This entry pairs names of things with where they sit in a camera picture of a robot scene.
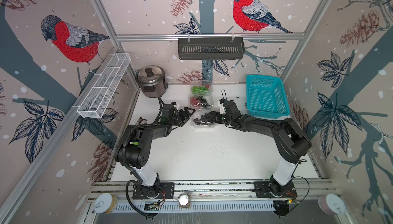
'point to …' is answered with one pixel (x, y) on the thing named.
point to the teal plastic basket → (266, 97)
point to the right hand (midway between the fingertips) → (211, 115)
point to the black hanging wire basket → (211, 48)
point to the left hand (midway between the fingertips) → (195, 111)
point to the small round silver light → (184, 200)
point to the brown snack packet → (141, 121)
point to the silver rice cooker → (152, 81)
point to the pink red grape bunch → (195, 102)
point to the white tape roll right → (331, 204)
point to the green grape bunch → (200, 89)
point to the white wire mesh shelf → (92, 105)
